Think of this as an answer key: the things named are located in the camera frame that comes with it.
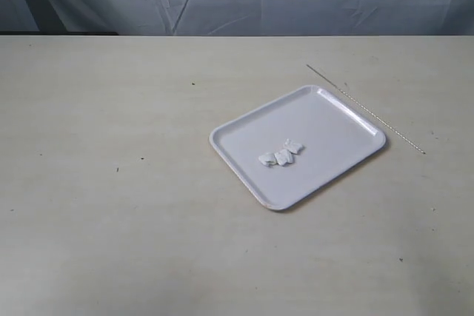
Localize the white piece skewer handle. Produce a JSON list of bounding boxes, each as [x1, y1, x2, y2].
[[258, 152, 278, 167]]

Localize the white piece skewer tip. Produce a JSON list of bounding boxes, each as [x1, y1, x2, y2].
[[274, 148, 294, 167]]

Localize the white skewer piece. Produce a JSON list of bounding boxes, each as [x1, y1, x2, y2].
[[284, 139, 304, 155]]

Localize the thin metal skewer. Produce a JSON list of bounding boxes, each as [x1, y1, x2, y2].
[[305, 64, 427, 155]]

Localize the white rectangular plastic tray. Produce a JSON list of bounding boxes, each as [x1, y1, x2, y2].
[[210, 85, 387, 211]]

